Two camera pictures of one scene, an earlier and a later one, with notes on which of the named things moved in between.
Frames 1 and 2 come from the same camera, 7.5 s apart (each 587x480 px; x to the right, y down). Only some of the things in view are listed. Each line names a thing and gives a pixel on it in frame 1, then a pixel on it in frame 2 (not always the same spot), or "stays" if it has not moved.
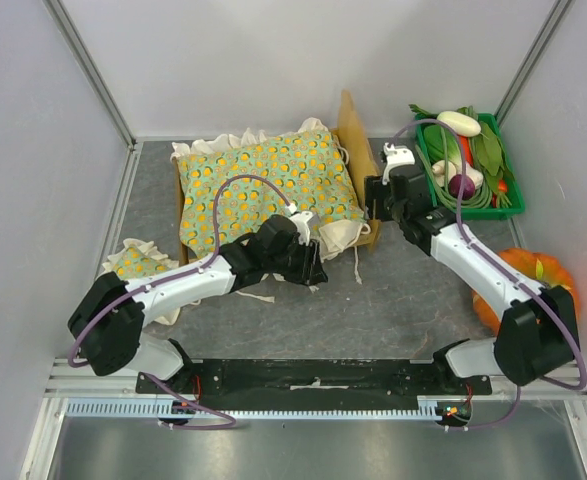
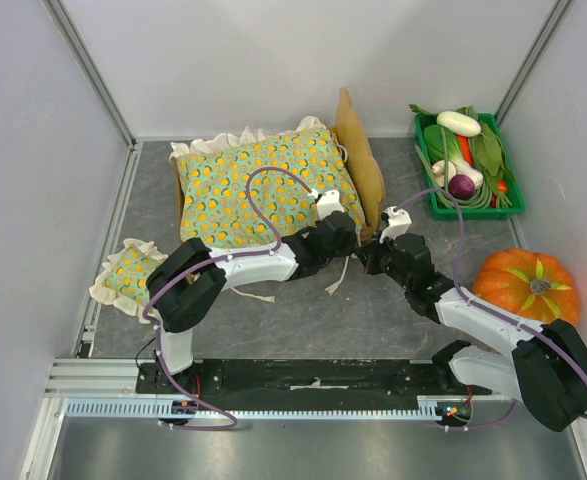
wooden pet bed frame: (359, 167) stays
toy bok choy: (442, 146) stays
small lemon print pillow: (138, 260) stays
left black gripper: (311, 270) to (349, 247)
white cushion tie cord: (263, 298) stays
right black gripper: (374, 197) to (379, 253)
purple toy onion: (455, 186) stays
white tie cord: (358, 277) to (331, 288)
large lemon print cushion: (304, 164) stays
